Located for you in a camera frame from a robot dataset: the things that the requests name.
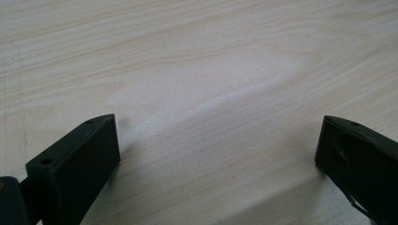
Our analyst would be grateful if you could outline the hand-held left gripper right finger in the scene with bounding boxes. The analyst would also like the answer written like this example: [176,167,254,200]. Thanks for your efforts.
[314,114,398,225]

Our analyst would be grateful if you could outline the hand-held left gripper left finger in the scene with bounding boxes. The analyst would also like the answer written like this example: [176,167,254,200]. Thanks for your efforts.
[25,113,122,225]

